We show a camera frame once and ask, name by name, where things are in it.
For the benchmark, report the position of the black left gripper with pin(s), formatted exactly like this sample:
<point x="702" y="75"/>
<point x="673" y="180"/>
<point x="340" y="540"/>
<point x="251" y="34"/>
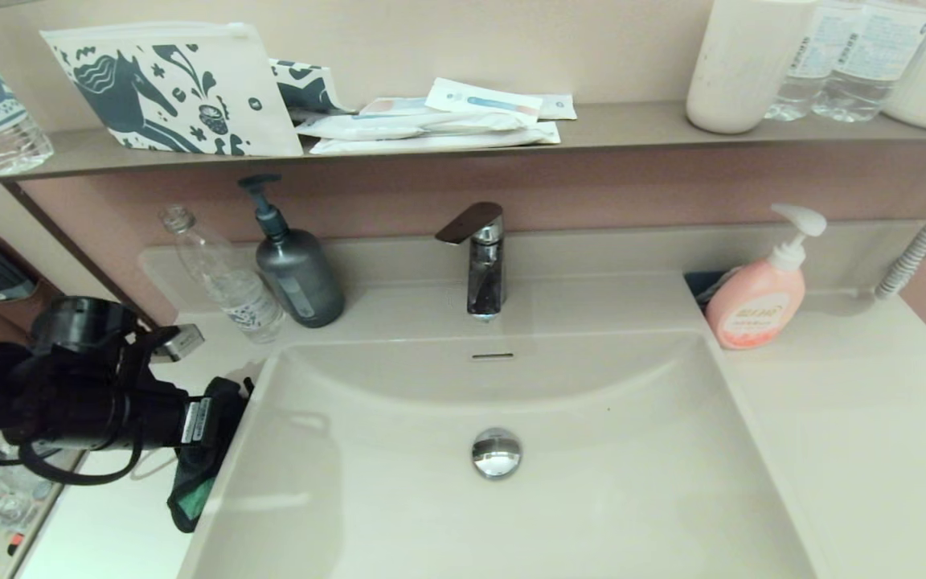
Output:
<point x="218" y="418"/>

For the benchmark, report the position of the dark grey green cloth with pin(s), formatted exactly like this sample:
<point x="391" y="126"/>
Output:
<point x="194" y="494"/>

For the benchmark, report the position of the chrome sink faucet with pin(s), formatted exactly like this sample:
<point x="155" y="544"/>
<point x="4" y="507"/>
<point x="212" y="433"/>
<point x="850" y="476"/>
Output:
<point x="485" y="281"/>

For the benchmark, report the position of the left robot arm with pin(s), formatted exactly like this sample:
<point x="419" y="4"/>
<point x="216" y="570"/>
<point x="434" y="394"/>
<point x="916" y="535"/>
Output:
<point x="69" y="394"/>

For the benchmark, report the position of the white ceramic sink basin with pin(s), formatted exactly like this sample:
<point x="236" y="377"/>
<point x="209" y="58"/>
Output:
<point x="592" y="482"/>

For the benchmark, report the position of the clear empty plastic bottle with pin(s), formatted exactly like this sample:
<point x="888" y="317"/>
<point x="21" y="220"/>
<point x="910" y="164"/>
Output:
<point x="230" y="289"/>

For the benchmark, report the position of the dark grey pump bottle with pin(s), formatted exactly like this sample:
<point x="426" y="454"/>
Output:
<point x="299" y="281"/>

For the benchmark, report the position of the plastic wrapped bottle pack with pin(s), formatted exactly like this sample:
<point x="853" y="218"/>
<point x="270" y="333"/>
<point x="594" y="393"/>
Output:
<point x="5" y="498"/>

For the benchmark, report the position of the chrome drain stopper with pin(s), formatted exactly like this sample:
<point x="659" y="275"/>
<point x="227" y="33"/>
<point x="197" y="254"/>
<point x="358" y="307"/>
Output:
<point x="497" y="453"/>

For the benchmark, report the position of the white horse print pouch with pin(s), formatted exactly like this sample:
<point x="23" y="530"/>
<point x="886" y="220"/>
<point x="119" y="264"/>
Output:
<point x="167" y="87"/>

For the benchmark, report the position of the small blue print pouch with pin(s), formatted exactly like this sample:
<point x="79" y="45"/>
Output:
<point x="305" y="87"/>

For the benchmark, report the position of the long white packet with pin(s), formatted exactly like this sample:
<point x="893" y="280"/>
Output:
<point x="429" y="144"/>
<point x="396" y="125"/>

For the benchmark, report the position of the peach white packet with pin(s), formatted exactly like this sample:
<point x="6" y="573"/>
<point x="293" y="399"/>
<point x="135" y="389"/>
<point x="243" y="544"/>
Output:
<point x="395" y="106"/>

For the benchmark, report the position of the white packet blue stripe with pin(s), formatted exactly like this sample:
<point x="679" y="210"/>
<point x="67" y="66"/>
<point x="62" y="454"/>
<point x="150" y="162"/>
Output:
<point x="477" y="101"/>

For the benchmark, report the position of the small white packet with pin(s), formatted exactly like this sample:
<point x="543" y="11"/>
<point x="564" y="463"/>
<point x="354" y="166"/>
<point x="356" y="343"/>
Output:
<point x="561" y="107"/>

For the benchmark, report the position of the pink soap pump bottle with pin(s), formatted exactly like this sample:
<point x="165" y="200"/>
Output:
<point x="754" y="305"/>

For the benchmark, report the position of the tall white tumbler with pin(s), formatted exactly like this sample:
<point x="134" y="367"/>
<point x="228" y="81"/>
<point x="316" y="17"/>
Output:
<point x="743" y="72"/>

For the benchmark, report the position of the clear water bottle white label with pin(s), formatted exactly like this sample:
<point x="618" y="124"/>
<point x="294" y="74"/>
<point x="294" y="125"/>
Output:
<point x="870" y="64"/>
<point x="802" y="76"/>

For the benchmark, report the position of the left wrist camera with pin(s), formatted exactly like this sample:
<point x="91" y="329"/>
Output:
<point x="182" y="342"/>

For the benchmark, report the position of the brown wall holder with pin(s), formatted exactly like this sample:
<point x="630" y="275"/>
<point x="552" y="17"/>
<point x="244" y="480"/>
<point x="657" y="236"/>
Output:
<point x="37" y="293"/>

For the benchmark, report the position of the brown wall shelf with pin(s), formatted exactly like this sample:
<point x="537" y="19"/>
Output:
<point x="632" y="126"/>

